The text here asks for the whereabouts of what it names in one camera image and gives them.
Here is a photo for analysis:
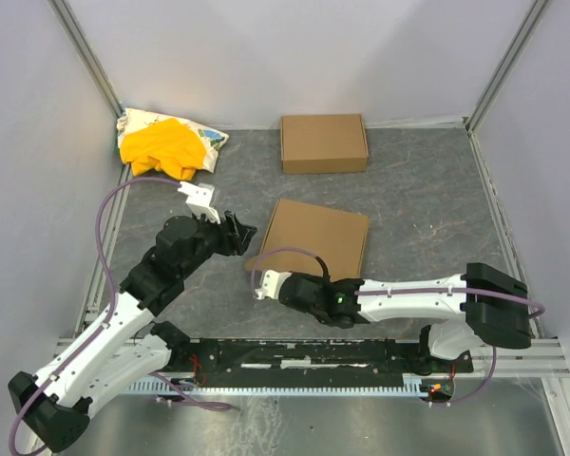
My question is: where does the cardboard box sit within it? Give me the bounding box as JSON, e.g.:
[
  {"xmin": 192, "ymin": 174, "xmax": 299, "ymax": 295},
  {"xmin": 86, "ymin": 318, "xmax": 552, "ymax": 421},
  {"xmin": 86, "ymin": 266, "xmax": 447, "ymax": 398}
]
[
  {"xmin": 280, "ymin": 114, "xmax": 369, "ymax": 175},
  {"xmin": 256, "ymin": 199, "xmax": 370, "ymax": 281}
]

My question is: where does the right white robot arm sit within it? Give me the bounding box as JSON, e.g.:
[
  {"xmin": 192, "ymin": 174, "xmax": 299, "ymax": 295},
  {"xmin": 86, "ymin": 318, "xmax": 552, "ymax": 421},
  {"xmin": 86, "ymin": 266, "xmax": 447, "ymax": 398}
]
[{"xmin": 262, "ymin": 263, "xmax": 534, "ymax": 360}]

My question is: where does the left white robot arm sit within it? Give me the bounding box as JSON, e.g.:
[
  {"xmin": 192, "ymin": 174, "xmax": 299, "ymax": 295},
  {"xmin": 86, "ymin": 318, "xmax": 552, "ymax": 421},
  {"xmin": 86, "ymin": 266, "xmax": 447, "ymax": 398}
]
[{"xmin": 8, "ymin": 212, "xmax": 257, "ymax": 452}]

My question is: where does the folded cardboard box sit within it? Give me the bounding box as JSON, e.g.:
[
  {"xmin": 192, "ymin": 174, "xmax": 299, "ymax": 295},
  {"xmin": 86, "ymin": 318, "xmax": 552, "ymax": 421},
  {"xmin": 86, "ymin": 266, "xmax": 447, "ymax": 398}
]
[{"xmin": 280, "ymin": 114, "xmax": 369, "ymax": 175}]

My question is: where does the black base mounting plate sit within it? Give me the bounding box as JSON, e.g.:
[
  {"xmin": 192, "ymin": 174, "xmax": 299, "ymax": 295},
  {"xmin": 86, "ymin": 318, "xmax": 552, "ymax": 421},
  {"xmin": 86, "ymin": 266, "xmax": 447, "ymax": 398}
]
[{"xmin": 159, "ymin": 338, "xmax": 473, "ymax": 388}]

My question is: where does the yellow cloth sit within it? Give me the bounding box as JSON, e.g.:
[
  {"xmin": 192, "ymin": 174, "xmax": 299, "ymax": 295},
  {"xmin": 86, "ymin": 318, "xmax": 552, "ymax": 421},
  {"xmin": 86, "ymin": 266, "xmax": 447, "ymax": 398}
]
[{"xmin": 120, "ymin": 119, "xmax": 207, "ymax": 181}]

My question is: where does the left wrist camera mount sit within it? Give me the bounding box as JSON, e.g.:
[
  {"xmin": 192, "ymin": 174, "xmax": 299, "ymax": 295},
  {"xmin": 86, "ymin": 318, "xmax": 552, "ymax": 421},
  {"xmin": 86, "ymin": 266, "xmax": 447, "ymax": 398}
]
[{"xmin": 178, "ymin": 181, "xmax": 220, "ymax": 224}]

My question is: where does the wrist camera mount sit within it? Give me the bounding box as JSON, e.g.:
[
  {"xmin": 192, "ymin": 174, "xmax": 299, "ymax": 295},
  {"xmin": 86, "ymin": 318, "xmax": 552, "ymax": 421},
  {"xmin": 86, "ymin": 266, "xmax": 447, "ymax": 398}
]
[
  {"xmin": 254, "ymin": 270, "xmax": 292, "ymax": 300},
  {"xmin": 178, "ymin": 181, "xmax": 220, "ymax": 224}
]

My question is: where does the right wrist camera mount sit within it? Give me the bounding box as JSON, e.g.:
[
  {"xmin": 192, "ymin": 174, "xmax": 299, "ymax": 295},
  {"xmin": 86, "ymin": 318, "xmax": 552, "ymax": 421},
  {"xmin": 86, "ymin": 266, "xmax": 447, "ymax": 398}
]
[{"xmin": 254, "ymin": 270, "xmax": 292, "ymax": 300}]

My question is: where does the slotted cable duct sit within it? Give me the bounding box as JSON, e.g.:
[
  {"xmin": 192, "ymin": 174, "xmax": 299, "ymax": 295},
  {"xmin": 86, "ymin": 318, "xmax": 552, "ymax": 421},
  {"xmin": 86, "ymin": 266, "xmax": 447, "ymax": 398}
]
[{"xmin": 123, "ymin": 376, "xmax": 428, "ymax": 398}]

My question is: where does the left aluminium corner post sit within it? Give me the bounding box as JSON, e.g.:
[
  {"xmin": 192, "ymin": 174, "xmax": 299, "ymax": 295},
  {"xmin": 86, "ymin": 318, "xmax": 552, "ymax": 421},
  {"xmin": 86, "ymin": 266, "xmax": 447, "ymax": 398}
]
[{"xmin": 47, "ymin": 0, "xmax": 123, "ymax": 118}]

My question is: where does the aluminium corner post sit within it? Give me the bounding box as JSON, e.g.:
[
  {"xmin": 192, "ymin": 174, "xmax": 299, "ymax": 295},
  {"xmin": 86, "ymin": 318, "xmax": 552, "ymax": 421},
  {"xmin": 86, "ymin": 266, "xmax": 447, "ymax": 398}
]
[
  {"xmin": 47, "ymin": 0, "xmax": 123, "ymax": 118},
  {"xmin": 465, "ymin": 0, "xmax": 551, "ymax": 135}
]

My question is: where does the right aluminium corner post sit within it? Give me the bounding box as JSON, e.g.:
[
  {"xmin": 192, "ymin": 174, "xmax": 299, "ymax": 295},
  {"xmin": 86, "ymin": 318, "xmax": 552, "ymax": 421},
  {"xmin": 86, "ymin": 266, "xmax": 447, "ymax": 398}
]
[{"xmin": 465, "ymin": 0, "xmax": 551, "ymax": 135}]

